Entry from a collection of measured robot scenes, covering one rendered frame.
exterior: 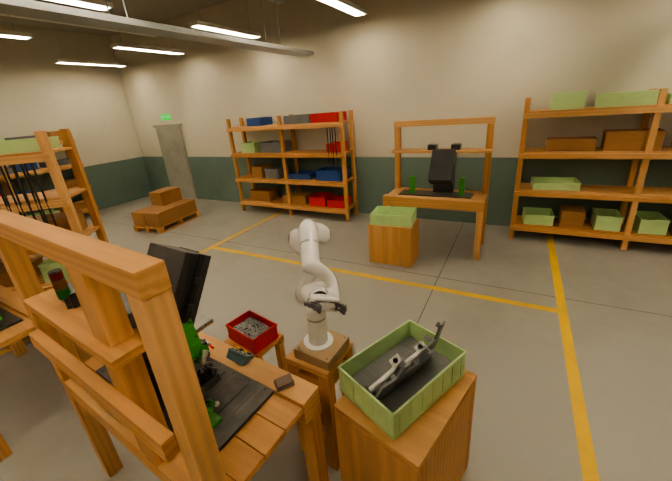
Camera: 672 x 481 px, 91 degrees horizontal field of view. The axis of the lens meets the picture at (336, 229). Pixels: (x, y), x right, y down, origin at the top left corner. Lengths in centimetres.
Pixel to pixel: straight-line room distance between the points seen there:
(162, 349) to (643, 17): 650
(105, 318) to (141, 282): 46
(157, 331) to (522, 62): 609
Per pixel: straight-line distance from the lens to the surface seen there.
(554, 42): 643
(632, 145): 608
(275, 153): 750
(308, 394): 195
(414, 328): 229
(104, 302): 147
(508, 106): 640
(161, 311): 112
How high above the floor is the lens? 232
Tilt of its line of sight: 21 degrees down
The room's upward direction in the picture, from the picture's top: 5 degrees counter-clockwise
